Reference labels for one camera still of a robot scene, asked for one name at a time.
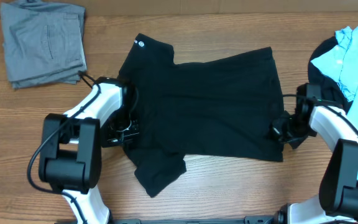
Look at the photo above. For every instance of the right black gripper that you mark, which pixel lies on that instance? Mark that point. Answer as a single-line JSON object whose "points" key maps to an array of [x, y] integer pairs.
{"points": [[279, 135]]}

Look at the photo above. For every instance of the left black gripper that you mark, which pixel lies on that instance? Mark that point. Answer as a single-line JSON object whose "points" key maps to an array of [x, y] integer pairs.
{"points": [[113, 139]]}

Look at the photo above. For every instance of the black polo shirt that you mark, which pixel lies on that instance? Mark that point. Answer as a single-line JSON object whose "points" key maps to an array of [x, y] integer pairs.
{"points": [[223, 108]]}

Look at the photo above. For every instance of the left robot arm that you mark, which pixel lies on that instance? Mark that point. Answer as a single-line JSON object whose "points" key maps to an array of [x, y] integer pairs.
{"points": [[70, 152]]}

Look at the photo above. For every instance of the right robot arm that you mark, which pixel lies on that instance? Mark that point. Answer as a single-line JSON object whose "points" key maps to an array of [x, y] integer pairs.
{"points": [[337, 200]]}

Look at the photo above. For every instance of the folded grey trousers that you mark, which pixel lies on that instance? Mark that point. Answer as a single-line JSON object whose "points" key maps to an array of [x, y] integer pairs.
{"points": [[43, 42]]}

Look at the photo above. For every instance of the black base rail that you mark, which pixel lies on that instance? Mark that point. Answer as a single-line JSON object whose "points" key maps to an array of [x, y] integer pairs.
{"points": [[264, 219]]}

